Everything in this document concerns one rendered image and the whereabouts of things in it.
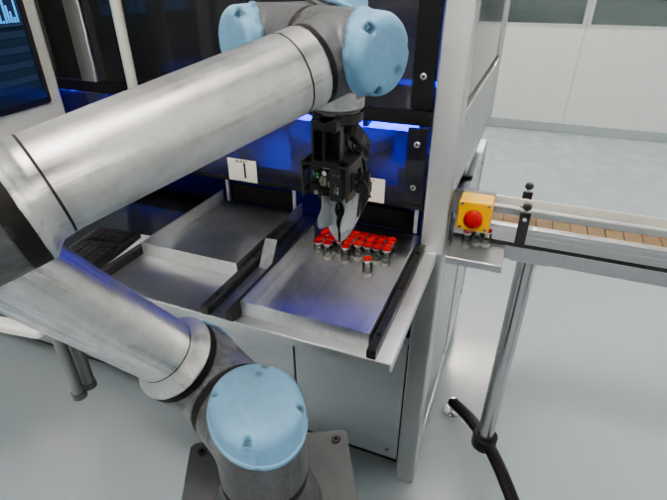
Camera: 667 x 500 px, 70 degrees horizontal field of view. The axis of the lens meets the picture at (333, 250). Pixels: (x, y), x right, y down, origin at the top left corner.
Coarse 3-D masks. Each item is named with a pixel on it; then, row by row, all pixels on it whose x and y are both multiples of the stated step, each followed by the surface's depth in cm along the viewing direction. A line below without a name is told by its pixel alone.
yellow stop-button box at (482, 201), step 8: (464, 192) 107; (472, 192) 107; (480, 192) 107; (488, 192) 107; (464, 200) 103; (472, 200) 103; (480, 200) 103; (488, 200) 103; (464, 208) 104; (472, 208) 103; (480, 208) 103; (488, 208) 102; (464, 216) 105; (488, 216) 103; (456, 224) 107; (464, 224) 106; (488, 224) 104
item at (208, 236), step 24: (216, 192) 136; (192, 216) 127; (216, 216) 130; (240, 216) 130; (264, 216) 130; (288, 216) 123; (144, 240) 111; (168, 240) 118; (192, 240) 118; (216, 240) 118; (240, 240) 118; (264, 240) 113; (192, 264) 108; (216, 264) 105; (240, 264) 104
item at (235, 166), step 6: (228, 162) 123; (234, 162) 122; (240, 162) 121; (246, 162) 121; (252, 162) 120; (228, 168) 124; (234, 168) 123; (240, 168) 122; (246, 168) 121; (252, 168) 121; (234, 174) 124; (240, 174) 123; (246, 174) 122; (252, 174) 122; (240, 180) 124; (246, 180) 123; (252, 180) 122
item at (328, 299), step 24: (312, 240) 118; (288, 264) 108; (312, 264) 108; (336, 264) 108; (360, 264) 108; (408, 264) 106; (264, 288) 98; (288, 288) 100; (312, 288) 100; (336, 288) 100; (360, 288) 100; (384, 288) 100; (264, 312) 90; (288, 312) 87; (312, 312) 93; (336, 312) 93; (360, 312) 93; (336, 336) 86; (360, 336) 83
